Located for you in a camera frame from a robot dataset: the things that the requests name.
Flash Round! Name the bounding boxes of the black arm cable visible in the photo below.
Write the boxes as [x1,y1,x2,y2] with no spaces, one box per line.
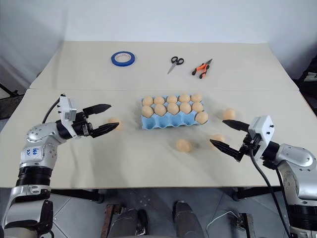
[41,94,65,124]
[249,140,293,238]

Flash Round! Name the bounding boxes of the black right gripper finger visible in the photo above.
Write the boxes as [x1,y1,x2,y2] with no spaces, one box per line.
[210,139,243,163]
[221,119,251,132]

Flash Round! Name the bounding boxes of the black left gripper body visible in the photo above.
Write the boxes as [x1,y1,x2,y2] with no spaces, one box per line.
[71,111,95,138]

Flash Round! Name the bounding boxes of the orange black pliers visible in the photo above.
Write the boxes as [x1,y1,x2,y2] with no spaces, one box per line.
[191,58,213,80]

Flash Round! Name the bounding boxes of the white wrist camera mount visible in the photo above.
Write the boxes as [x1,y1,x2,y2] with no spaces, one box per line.
[57,93,79,137]
[248,115,274,159]

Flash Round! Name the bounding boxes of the black equipment pile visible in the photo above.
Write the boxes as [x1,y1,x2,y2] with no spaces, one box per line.
[291,58,317,111]

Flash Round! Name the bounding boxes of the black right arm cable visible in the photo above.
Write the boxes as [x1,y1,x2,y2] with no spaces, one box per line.
[249,140,293,238]

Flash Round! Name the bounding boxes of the black stand leg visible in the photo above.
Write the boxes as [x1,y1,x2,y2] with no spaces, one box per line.
[0,82,27,100]

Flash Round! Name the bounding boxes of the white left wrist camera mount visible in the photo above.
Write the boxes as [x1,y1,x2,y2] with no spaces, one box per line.
[57,93,79,137]

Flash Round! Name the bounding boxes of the blue tape roll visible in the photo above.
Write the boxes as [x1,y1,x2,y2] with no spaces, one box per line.
[110,51,136,67]

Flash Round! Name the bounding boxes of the black table frame bar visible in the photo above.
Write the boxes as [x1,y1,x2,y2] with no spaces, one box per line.
[232,186,283,202]
[50,188,105,204]

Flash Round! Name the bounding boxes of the dark rounded robot leg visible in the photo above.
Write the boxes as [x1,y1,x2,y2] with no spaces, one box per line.
[171,200,206,238]
[115,208,150,238]

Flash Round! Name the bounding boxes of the black handled scissors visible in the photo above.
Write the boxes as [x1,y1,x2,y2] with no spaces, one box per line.
[166,56,185,75]

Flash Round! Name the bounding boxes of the rusty metal bar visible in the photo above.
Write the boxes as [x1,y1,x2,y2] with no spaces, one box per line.
[237,212,256,238]
[100,203,120,238]

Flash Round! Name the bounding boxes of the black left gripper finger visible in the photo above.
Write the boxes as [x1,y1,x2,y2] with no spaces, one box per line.
[91,121,120,139]
[82,104,112,118]

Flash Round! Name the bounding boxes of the thin white floor wire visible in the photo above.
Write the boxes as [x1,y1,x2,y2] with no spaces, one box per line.
[206,210,240,232]

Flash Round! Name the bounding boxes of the blue egg carton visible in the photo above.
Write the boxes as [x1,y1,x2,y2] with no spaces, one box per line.
[140,97,208,130]

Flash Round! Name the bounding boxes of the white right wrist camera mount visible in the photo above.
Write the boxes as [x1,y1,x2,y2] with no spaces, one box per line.
[248,115,274,159]

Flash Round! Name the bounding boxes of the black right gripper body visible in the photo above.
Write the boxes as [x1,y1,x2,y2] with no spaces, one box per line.
[238,132,261,161]

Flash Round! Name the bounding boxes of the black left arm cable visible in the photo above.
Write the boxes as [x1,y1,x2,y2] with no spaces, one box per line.
[41,94,65,124]

